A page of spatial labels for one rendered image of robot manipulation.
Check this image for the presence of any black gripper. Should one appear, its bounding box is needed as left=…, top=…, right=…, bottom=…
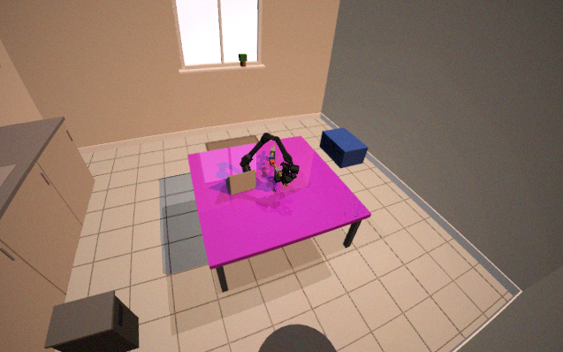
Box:
left=273, top=171, right=297, bottom=186

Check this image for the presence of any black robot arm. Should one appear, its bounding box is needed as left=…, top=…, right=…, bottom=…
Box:
left=240, top=133, right=300, bottom=184

